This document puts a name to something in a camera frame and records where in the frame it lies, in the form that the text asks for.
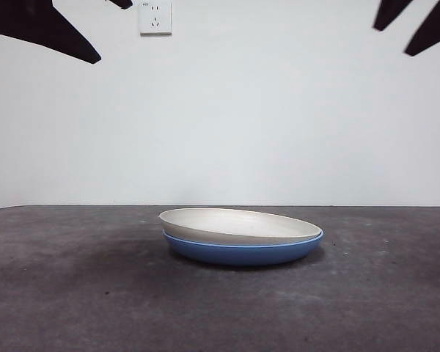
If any white round plate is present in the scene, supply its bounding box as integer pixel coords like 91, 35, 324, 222
158, 207, 323, 247

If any blue round plate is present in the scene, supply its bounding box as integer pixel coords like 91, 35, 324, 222
162, 230, 324, 267

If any white wall power socket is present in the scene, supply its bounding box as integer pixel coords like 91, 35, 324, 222
139, 1, 172, 37

